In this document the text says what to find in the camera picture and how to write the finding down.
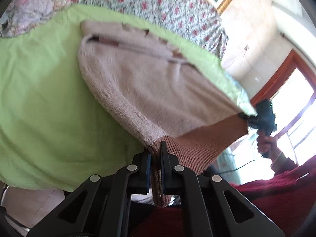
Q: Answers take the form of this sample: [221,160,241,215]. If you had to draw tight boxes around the dark red garment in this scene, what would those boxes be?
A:
[130,157,316,237]

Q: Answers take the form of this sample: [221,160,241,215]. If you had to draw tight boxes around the beige fleece-lined small garment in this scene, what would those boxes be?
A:
[77,20,249,208]

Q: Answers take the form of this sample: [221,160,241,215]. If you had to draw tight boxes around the floral quilt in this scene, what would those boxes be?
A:
[65,0,229,66]

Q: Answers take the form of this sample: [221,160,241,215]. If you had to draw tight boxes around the person's right hand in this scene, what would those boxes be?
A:
[256,131,280,159]

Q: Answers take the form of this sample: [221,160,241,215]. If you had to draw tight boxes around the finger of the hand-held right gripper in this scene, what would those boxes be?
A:
[237,113,257,122]

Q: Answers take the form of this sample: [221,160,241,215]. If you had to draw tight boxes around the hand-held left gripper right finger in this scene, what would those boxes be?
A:
[160,141,286,237]

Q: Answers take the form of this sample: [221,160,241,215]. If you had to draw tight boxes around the light green bed sheet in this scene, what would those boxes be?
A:
[0,4,257,192]

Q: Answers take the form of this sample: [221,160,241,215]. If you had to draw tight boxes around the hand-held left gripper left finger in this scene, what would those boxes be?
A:
[27,151,152,237]

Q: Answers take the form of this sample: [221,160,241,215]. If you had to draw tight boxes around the pastel floral pillow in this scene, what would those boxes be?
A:
[0,0,81,39]

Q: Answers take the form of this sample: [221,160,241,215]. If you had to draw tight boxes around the wooden window frame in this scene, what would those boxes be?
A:
[249,49,316,171]

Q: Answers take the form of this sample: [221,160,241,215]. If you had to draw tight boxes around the person's right forearm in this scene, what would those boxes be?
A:
[270,147,299,174]

